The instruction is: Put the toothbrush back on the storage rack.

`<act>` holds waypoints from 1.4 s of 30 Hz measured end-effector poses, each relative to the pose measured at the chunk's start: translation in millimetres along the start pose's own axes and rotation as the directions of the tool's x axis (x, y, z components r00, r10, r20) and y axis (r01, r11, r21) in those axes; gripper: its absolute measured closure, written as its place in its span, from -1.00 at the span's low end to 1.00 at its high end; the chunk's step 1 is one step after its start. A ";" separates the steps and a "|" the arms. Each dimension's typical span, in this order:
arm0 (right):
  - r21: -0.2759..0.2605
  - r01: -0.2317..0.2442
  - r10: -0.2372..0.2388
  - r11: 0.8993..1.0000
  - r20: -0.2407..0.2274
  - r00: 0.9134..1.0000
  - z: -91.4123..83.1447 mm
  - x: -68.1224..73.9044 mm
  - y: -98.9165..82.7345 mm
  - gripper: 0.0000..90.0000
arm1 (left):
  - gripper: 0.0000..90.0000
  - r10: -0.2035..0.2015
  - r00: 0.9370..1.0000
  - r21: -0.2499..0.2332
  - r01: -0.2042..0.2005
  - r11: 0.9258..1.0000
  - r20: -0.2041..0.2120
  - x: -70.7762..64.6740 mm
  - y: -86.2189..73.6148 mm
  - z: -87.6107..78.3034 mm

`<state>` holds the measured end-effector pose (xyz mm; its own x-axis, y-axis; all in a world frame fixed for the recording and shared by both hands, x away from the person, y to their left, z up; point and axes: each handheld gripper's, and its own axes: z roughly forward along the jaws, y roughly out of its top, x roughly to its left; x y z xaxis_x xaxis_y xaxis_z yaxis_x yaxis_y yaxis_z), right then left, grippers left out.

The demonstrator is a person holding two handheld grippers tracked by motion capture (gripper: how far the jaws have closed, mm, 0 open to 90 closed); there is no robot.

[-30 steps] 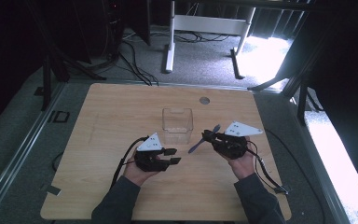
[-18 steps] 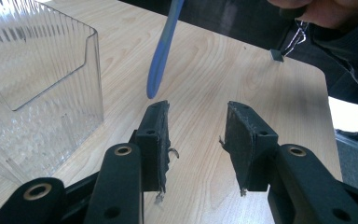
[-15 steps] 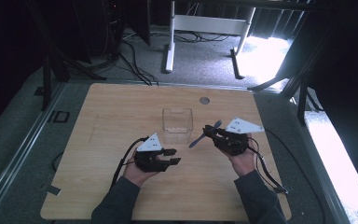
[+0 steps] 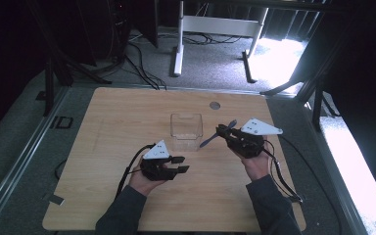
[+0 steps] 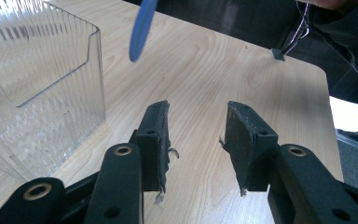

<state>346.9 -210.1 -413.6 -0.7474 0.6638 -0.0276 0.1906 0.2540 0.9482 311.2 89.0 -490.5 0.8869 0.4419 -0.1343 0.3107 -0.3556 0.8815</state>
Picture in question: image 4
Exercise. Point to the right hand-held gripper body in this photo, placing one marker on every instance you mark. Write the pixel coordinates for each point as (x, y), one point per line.
(249, 138)

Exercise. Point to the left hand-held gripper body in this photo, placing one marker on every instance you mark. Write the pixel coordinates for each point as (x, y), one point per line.
(156, 163)

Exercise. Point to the blue plastic utensil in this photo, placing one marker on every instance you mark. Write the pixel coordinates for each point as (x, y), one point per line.
(209, 141)

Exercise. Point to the clear plastic container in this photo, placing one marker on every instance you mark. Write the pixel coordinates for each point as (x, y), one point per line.
(186, 130)

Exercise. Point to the person's left hand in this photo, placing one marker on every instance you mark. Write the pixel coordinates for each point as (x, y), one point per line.
(143, 182)

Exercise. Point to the person's right hand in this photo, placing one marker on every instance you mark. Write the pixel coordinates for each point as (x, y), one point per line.
(256, 164)

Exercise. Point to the round grey table grommet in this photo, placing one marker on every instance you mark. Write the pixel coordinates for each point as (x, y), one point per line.
(214, 105)

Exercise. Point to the black desk foot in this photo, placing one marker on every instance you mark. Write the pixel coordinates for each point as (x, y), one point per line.
(248, 67)

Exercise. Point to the black metal stand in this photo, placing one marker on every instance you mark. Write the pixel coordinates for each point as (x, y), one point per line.
(313, 91)
(58, 71)

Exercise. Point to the grey tape strip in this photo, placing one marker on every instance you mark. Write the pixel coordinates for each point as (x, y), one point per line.
(54, 198)

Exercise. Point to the white desk frame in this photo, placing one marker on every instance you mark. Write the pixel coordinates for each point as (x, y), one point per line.
(215, 26)

